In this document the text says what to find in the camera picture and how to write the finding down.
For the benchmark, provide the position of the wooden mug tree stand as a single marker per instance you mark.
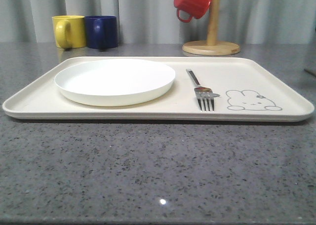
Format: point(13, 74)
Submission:
point(212, 46)

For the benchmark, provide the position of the cream rabbit serving tray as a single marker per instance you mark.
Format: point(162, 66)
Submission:
point(246, 92)

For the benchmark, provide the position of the yellow mug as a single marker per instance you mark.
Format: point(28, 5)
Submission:
point(69, 31)

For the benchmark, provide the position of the dark blue mug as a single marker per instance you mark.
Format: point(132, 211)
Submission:
point(101, 32)

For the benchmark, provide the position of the red ribbed mug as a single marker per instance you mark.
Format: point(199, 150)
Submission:
point(188, 9)

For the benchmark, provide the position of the white round plate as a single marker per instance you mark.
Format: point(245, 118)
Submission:
point(115, 82)

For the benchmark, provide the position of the grey curtain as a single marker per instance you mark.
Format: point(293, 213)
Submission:
point(155, 21)

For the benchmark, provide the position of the steel fork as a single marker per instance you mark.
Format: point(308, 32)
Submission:
point(204, 95)

